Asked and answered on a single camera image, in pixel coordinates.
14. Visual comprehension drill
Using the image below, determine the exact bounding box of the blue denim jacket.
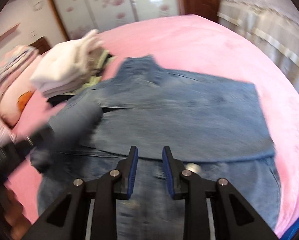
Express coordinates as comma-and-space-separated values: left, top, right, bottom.
31, 56, 281, 239

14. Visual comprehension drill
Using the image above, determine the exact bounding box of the pink flower bolster pillow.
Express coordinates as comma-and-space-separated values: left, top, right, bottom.
0, 55, 42, 127

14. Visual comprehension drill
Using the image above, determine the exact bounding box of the white folded fluffy garment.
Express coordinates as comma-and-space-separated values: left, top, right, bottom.
30, 29, 103, 97

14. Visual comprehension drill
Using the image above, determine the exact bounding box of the dark wooden headboard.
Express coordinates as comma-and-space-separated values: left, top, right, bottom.
30, 36, 51, 55

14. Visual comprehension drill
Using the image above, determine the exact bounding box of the grey folded garment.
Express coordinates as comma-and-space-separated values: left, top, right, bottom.
88, 47, 108, 76

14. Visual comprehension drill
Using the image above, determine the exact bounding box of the green white folded garment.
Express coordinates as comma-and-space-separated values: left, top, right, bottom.
63, 50, 116, 95

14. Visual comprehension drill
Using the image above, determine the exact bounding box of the floral sliding wardrobe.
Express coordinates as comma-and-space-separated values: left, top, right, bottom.
51, 0, 180, 40

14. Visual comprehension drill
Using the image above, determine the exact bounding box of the pink plush bed blanket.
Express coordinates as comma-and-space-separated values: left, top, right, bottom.
4, 13, 299, 239

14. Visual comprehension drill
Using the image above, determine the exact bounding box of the white lace covered furniture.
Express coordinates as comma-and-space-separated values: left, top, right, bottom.
217, 0, 299, 94

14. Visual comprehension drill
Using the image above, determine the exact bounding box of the pink wall shelf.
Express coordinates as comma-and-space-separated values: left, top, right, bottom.
0, 22, 20, 42

